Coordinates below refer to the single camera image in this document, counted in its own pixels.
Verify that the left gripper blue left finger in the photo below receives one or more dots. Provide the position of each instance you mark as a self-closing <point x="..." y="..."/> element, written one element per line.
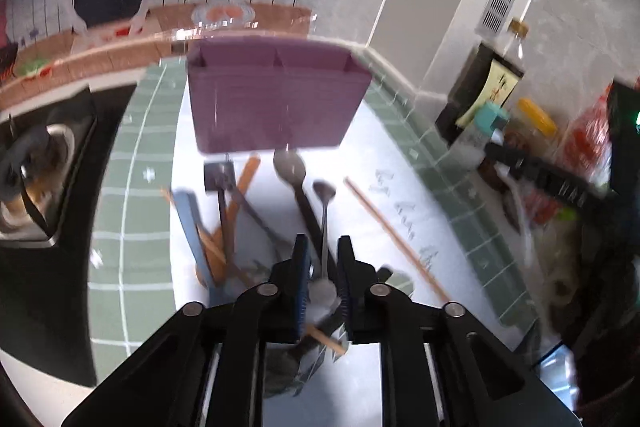
<point x="301" y="266"/>

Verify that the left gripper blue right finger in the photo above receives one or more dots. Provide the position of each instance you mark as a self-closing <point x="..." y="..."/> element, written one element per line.
<point x="346" y="278"/>

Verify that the small spoon white ball end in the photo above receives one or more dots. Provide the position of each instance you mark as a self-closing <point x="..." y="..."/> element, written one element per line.
<point x="322" y="291"/>

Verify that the brown wooden spoon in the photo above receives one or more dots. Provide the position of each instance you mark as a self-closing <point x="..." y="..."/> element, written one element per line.
<point x="233" y="208"/>

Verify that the large steel spoon black handle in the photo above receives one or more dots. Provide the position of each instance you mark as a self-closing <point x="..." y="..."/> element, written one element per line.
<point x="290" y="169"/>

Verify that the black shovel shaped spoon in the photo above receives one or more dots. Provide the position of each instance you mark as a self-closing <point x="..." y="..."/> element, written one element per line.
<point x="217" y="178"/>

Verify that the light blue plastic spoon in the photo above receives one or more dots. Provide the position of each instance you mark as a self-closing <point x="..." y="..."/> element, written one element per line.
<point x="209" y="261"/>

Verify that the orange capped plastic bottle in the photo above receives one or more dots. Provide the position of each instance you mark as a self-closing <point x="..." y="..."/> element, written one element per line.
<point x="601" y="145"/>

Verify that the chili jar yellow lid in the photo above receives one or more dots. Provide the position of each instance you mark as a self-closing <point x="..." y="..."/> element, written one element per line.
<point x="531" y="130"/>

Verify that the salt shaker teal cap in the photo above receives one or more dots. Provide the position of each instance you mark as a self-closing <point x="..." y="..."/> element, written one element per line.
<point x="486" y="127"/>

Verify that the soy sauce bottle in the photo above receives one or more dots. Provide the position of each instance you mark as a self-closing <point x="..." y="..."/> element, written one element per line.
<point x="490" y="75"/>

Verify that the purple plastic utensil holder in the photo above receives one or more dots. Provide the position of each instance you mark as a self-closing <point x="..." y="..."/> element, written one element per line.
<point x="270" y="93"/>

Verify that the black gas stove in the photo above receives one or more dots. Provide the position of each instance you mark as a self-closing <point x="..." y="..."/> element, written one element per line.
<point x="52" y="164"/>

